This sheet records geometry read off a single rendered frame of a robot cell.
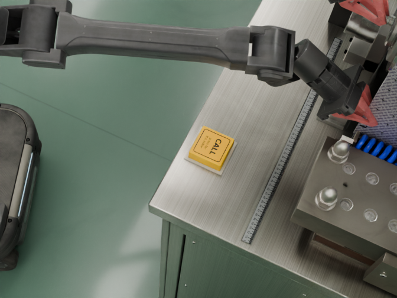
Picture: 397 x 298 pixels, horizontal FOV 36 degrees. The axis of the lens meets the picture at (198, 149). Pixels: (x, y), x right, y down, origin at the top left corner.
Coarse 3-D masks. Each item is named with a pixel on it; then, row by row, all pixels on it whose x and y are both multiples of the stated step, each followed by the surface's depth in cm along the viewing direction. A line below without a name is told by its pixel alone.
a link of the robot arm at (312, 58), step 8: (304, 40) 102; (296, 48) 101; (304, 48) 101; (312, 48) 101; (296, 56) 100; (304, 56) 100; (312, 56) 100; (320, 56) 101; (296, 64) 101; (304, 64) 101; (312, 64) 101; (320, 64) 101; (296, 72) 103; (304, 72) 102; (312, 72) 101; (320, 72) 101; (304, 80) 103; (312, 80) 102
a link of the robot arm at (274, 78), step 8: (288, 32) 100; (288, 40) 101; (288, 48) 101; (288, 56) 100; (288, 64) 100; (264, 72) 98; (272, 72) 98; (280, 72) 99; (288, 72) 100; (264, 80) 101; (272, 80) 100; (280, 80) 100; (288, 80) 107; (296, 80) 107
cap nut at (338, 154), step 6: (336, 144) 106; (342, 144) 106; (348, 144) 106; (330, 150) 109; (336, 150) 107; (342, 150) 106; (348, 150) 106; (330, 156) 109; (336, 156) 107; (342, 156) 107; (336, 162) 109; (342, 162) 109
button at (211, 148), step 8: (208, 128) 123; (200, 136) 122; (208, 136) 122; (216, 136) 122; (224, 136) 122; (200, 144) 121; (208, 144) 121; (216, 144) 121; (224, 144) 121; (232, 144) 122; (192, 152) 120; (200, 152) 120; (208, 152) 120; (216, 152) 120; (224, 152) 120; (200, 160) 120; (208, 160) 119; (216, 160) 119; (224, 160) 121; (216, 168) 120
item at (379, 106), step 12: (384, 84) 99; (396, 84) 98; (384, 96) 102; (396, 96) 100; (372, 108) 106; (384, 108) 104; (396, 108) 103; (384, 120) 107; (396, 120) 105; (360, 132) 113; (372, 132) 111; (384, 132) 110; (396, 132) 108; (396, 144) 111
